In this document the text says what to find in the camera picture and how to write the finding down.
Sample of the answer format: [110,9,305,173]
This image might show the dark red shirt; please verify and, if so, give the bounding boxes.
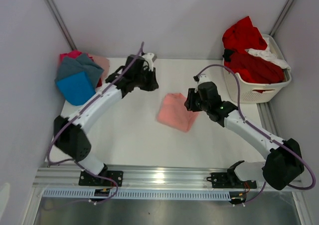
[223,52,285,84]

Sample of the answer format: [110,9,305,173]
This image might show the white shirt in basket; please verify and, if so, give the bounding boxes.
[245,38,291,70]

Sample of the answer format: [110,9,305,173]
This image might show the blue folded t shirt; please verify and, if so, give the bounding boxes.
[55,72,96,106]

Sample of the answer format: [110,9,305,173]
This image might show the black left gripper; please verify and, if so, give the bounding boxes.
[133,66,159,92]

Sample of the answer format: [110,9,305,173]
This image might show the white slotted cable duct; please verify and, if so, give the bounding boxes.
[42,188,231,201]

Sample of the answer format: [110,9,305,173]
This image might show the red folded shirt in stack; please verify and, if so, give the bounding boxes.
[96,78,102,88]

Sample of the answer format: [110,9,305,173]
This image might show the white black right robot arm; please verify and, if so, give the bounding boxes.
[184,82,305,190]

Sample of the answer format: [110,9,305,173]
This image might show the grey blue folded shirt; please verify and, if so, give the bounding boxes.
[55,54,104,88]

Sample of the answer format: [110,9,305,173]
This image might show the right aluminium corner post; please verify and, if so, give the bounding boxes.
[269,0,297,37]

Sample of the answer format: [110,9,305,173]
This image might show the white laundry basket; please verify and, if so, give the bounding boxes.
[222,34,292,105]

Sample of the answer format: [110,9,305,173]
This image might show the magenta folded shirt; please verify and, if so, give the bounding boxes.
[59,50,82,62]

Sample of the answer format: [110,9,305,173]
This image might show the left aluminium corner post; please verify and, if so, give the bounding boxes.
[44,0,77,50]

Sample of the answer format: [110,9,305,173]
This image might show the black garment in basket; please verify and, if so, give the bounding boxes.
[222,49,235,62]

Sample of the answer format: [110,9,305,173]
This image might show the aluminium corner post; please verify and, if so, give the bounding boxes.
[44,0,77,50]
[269,0,297,37]

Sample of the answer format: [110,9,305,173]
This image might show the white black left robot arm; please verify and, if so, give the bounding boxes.
[53,53,159,186]

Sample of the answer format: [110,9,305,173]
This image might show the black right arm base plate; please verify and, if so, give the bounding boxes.
[206,172,257,189]

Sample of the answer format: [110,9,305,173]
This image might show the bright red shirt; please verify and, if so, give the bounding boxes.
[222,16,267,54]

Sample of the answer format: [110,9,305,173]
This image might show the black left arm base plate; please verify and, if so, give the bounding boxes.
[78,170,124,187]

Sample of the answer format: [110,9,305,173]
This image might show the pale pink folded shirt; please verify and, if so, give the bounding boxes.
[88,54,110,80]

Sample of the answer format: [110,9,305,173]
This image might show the salmon pink t shirt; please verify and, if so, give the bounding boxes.
[157,93,199,132]

